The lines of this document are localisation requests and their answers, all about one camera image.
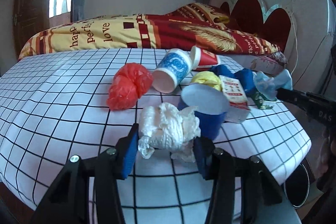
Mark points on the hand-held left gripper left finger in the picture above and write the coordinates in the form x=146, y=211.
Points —
x=128, y=159

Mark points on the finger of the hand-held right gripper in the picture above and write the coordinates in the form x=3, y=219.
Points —
x=291, y=96

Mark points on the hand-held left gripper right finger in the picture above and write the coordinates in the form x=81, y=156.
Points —
x=202, y=159

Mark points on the light blue plastic bag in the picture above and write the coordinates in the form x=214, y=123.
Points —
x=265, y=85

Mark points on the white plastic bag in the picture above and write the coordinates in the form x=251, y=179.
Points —
x=168, y=129

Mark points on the blue cloth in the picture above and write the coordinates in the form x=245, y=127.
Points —
x=246, y=79

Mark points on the black trash bin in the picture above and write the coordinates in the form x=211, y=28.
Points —
x=298, y=184

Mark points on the yellow cloth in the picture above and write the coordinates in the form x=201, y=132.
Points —
x=206, y=79

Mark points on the green wrapper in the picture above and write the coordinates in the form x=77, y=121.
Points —
x=260, y=102

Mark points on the dark blue paper cup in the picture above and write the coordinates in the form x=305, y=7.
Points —
x=210, y=121

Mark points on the floral bed sheet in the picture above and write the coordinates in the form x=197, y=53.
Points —
x=267, y=62

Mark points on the red and white carton box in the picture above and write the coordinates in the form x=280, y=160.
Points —
x=235, y=98

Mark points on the red plastic bag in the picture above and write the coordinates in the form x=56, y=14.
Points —
x=128, y=87

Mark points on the red and white paper cup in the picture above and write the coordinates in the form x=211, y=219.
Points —
x=207, y=58

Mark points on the red heart-shaped headboard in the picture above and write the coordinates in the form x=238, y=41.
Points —
x=249, y=11

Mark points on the blue patterned paper cup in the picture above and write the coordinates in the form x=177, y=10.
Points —
x=174, y=64

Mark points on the red and yellow quilt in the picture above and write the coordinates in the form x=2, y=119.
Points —
x=157, y=29

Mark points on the brown wooden door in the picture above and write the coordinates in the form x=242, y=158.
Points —
x=29, y=11

